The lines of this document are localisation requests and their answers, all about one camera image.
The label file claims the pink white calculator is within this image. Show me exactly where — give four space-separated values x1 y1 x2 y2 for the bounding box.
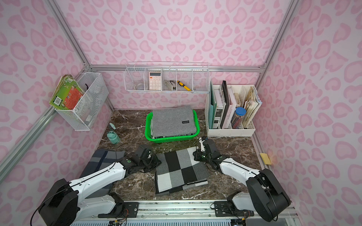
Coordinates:
149 72 162 90

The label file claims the plain grey scarf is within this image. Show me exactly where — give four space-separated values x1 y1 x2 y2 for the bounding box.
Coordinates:
150 105 197 138

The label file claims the green plastic basket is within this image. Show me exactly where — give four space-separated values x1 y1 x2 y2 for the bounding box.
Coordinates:
145 110 200 143

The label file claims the black binder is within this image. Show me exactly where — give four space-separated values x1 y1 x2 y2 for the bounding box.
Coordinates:
219 81 230 129

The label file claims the blue lid pencil jar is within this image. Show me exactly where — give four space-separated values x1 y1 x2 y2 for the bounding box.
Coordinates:
231 107 247 129

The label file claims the small mint cap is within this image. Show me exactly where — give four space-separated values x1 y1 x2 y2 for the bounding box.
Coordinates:
109 123 117 131

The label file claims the yellow black utility knife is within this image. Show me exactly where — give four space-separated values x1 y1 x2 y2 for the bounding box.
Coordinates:
177 81 191 91

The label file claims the navy grey plaid scarf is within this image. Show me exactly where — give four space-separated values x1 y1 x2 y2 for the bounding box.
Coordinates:
80 149 125 199

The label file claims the round tape dispenser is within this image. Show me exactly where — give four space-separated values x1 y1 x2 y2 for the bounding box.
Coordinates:
135 82 145 90

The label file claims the white wire wall basket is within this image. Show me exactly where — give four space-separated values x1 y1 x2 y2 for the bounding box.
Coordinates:
55 72 109 131

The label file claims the green folder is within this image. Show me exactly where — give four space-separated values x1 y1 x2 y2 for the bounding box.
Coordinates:
208 82 216 129

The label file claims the pink book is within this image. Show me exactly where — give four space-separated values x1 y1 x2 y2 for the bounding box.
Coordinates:
222 86 237 129

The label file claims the green red booklet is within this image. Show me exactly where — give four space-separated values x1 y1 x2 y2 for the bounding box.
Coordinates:
49 74 84 110

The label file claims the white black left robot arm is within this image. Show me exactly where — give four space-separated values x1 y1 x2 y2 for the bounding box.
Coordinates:
36 145 161 226

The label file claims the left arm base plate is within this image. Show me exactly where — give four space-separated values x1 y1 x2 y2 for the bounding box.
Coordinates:
98 202 139 218

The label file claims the beige paper stack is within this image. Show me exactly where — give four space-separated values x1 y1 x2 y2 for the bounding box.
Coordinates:
234 86 262 129

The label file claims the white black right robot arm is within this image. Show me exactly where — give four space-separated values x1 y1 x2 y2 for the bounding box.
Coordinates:
193 136 291 222

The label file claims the grey stapler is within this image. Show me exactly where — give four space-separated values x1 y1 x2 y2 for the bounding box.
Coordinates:
164 80 177 91

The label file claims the black white checkered scarf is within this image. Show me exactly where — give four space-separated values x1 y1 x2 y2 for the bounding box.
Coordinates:
155 147 209 195

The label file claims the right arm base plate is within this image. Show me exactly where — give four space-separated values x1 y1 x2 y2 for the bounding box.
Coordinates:
210 201 255 218

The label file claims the white desktop file organizer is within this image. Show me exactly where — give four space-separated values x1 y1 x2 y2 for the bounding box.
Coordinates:
205 84 255 137

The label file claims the clear wall shelf organizer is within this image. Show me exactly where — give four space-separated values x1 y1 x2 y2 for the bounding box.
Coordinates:
123 63 211 94

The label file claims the yellow sticky note pad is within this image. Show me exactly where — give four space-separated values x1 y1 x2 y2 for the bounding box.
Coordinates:
260 153 272 165

